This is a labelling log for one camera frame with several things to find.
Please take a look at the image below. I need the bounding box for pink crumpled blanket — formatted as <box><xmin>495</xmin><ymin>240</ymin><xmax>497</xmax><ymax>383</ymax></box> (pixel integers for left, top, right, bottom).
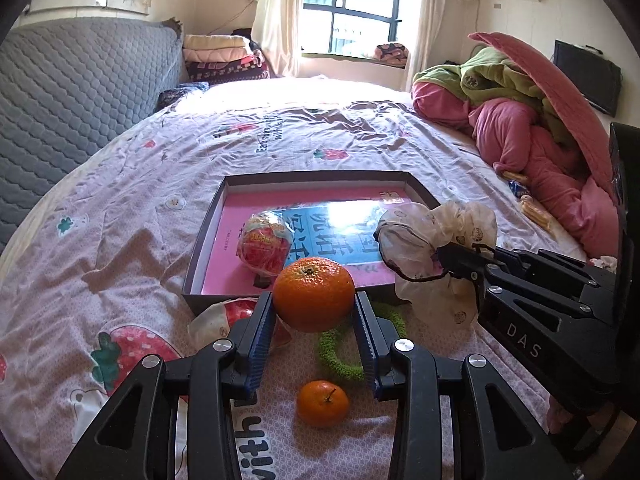
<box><xmin>411</xmin><ymin>82</ymin><xmax>618</xmax><ymax>258</ymax></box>

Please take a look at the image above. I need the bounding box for cream printed shower cap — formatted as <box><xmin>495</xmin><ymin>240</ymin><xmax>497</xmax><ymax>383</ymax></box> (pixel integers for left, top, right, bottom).
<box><xmin>374</xmin><ymin>200</ymin><xmax>498</xmax><ymax>332</ymax></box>

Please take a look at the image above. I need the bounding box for small blue snack packet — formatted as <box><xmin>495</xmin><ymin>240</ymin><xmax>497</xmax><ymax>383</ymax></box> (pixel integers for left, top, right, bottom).
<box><xmin>509</xmin><ymin>180</ymin><xmax>530</xmax><ymax>200</ymax></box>

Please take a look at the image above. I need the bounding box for black television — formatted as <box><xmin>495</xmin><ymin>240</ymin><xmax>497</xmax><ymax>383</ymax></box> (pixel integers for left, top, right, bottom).
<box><xmin>552</xmin><ymin>40</ymin><xmax>622</xmax><ymax>117</ymax></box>

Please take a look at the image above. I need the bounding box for large orange tangerine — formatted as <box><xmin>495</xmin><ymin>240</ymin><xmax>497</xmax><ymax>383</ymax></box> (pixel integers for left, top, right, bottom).
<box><xmin>271</xmin><ymin>257</ymin><xmax>356</xmax><ymax>333</ymax></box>

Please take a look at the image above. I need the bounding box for yellow wafer snack pack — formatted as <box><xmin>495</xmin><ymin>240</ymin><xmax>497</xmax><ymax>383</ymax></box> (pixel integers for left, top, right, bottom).
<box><xmin>520</xmin><ymin>194</ymin><xmax>554</xmax><ymax>234</ymax></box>

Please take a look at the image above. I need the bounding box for stack of folded blankets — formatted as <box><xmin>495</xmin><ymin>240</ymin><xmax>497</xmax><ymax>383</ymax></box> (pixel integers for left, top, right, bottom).
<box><xmin>182</xmin><ymin>35</ymin><xmax>272</xmax><ymax>86</ymax></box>

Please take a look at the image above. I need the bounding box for dark framed window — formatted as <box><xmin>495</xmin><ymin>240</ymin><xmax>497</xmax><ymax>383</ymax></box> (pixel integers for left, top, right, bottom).
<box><xmin>300</xmin><ymin>0</ymin><xmax>420</xmax><ymax>58</ymax></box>

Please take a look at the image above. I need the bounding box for small orange tangerine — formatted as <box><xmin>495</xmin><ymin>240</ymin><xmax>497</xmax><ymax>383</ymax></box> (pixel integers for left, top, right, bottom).
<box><xmin>296</xmin><ymin>380</ymin><xmax>350</xmax><ymax>428</ymax></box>

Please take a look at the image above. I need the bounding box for cream curtain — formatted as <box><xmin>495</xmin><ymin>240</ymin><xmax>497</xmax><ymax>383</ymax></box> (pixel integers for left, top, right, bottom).
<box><xmin>401</xmin><ymin>0</ymin><xmax>446</xmax><ymax>91</ymax></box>
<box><xmin>252</xmin><ymin>0</ymin><xmax>303</xmax><ymax>77</ymax></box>

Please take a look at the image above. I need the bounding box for green blanket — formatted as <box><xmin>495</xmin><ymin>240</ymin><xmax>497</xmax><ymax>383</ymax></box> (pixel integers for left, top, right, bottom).
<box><xmin>411</xmin><ymin>47</ymin><xmax>577</xmax><ymax>146</ymax></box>

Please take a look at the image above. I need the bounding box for red white floral cloth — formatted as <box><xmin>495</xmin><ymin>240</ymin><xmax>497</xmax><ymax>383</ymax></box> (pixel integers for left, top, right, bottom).
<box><xmin>589</xmin><ymin>256</ymin><xmax>617</xmax><ymax>274</ymax></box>

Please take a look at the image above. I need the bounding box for left cream curtain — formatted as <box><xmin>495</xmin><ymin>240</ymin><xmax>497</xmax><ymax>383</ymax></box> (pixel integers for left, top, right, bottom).
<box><xmin>252</xmin><ymin>0</ymin><xmax>303</xmax><ymax>77</ymax></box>

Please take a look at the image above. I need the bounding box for folded floral cloth on sill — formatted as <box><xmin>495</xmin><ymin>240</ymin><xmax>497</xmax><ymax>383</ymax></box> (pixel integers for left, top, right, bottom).
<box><xmin>374</xmin><ymin>42</ymin><xmax>409</xmax><ymax>67</ymax></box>

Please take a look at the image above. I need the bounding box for red apple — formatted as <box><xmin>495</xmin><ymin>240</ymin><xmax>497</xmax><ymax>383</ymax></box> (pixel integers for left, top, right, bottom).
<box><xmin>186</xmin><ymin>296</ymin><xmax>294</xmax><ymax>354</ymax></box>

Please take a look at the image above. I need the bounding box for upper yellow snack pack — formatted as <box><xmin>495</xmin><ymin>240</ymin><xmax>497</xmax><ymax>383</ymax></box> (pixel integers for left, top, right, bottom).
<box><xmin>501</xmin><ymin>171</ymin><xmax>529</xmax><ymax>186</ymax></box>

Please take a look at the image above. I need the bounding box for grey quilted headboard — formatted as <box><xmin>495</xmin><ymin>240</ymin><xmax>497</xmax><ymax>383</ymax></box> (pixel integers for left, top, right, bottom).
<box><xmin>1</xmin><ymin>18</ymin><xmax>183</xmax><ymax>244</ymax></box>

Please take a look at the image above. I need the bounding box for right cream curtain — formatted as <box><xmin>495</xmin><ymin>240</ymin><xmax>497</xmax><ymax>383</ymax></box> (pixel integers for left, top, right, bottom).
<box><xmin>401</xmin><ymin>0</ymin><xmax>446</xmax><ymax>91</ymax></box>

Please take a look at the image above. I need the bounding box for pink strawberry print bedsheet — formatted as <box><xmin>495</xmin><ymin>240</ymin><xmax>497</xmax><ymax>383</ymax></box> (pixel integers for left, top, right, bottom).
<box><xmin>1</xmin><ymin>78</ymin><xmax>584</xmax><ymax>479</ymax></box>

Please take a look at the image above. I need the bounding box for apple with blue label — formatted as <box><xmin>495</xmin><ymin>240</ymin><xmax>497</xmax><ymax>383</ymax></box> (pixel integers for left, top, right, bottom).
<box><xmin>235</xmin><ymin>210</ymin><xmax>294</xmax><ymax>278</ymax></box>

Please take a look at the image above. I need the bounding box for green fuzzy hair scrunchie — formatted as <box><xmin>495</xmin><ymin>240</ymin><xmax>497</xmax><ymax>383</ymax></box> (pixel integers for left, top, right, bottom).
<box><xmin>317</xmin><ymin>301</ymin><xmax>408</xmax><ymax>385</ymax></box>

